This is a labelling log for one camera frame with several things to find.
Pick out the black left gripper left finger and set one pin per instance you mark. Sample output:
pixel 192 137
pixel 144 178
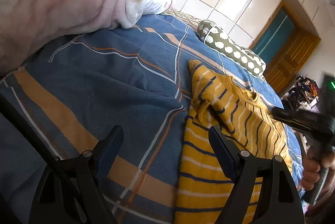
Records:
pixel 69 190

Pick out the yellow striped knit sweater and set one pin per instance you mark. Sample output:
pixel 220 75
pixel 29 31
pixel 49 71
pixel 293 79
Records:
pixel 226 126

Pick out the person's right hand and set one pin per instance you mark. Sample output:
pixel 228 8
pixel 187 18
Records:
pixel 311 169

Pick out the brown wooden door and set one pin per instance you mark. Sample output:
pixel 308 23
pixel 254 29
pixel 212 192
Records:
pixel 285 46

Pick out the blue plaid bed sheet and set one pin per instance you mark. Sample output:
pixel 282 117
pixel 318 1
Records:
pixel 77 88

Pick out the green white dotted pillow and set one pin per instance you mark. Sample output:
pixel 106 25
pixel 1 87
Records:
pixel 212 35

